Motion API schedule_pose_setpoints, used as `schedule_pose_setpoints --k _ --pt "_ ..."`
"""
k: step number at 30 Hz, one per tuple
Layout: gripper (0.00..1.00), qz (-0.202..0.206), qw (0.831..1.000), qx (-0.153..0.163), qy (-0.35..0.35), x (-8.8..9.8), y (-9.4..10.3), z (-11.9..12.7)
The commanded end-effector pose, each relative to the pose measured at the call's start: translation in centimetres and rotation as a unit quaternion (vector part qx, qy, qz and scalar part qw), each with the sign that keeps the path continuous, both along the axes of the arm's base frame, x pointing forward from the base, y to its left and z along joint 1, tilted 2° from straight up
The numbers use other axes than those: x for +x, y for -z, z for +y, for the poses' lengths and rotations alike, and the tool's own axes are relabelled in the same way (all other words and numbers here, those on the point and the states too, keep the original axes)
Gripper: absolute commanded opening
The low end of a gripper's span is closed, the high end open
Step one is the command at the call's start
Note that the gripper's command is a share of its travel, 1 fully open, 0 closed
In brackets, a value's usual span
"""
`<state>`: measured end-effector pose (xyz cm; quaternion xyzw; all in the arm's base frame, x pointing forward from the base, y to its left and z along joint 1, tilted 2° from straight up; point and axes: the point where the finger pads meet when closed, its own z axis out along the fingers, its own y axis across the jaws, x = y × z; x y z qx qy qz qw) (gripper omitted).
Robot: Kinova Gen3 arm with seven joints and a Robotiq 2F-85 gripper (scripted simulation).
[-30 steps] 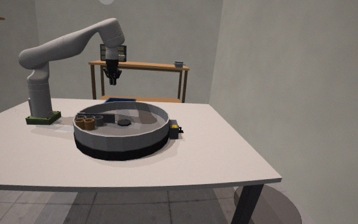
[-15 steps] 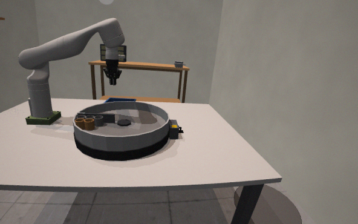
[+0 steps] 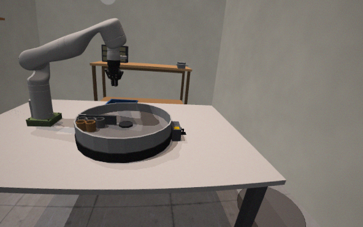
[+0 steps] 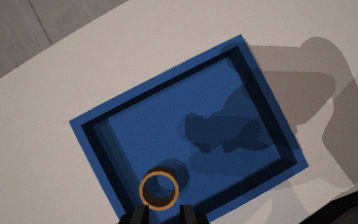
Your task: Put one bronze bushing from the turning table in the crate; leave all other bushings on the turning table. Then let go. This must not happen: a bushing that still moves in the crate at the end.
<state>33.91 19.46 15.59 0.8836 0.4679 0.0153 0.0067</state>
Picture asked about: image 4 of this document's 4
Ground bronze bushing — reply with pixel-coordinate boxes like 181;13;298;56
139;166;179;211

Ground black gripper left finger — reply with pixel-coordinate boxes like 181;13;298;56
118;205;149;224

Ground blue shallow tray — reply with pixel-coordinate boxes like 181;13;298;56
69;34;309;224

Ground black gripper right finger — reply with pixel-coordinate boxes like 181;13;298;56
180;205;210;224

